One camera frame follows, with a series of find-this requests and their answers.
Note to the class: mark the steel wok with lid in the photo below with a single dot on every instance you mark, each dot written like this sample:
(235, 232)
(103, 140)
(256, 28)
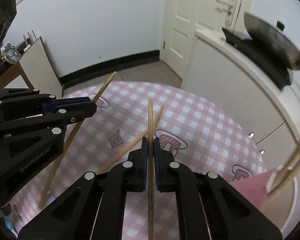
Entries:
(274, 39)

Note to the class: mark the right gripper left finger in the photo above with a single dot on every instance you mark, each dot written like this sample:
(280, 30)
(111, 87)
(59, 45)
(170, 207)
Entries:
(93, 206)

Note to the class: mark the white board leaning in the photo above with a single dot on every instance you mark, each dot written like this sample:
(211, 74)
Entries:
(39, 71)

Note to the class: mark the white counter cabinet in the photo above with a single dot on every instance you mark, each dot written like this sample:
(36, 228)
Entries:
(223, 75)

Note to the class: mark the cream panel door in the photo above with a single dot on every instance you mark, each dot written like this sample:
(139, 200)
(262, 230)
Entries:
(184, 17)

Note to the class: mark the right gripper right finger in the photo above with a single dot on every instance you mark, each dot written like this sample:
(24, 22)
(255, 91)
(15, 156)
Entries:
(208, 207)

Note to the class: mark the wooden side desk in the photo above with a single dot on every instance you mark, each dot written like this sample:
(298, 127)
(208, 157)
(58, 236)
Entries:
(15, 77)

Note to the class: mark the black induction cooktop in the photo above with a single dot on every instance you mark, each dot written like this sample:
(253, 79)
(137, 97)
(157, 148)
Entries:
(271, 65)

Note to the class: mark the wooden chopstick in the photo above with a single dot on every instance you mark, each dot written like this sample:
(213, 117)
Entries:
(291, 167)
(130, 145)
(274, 188)
(150, 175)
(68, 142)

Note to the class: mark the pink cylindrical utensil cup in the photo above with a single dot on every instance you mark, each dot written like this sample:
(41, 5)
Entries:
(278, 209)

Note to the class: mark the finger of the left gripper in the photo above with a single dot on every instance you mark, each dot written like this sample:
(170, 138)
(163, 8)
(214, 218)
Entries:
(22, 98)
(34, 117)

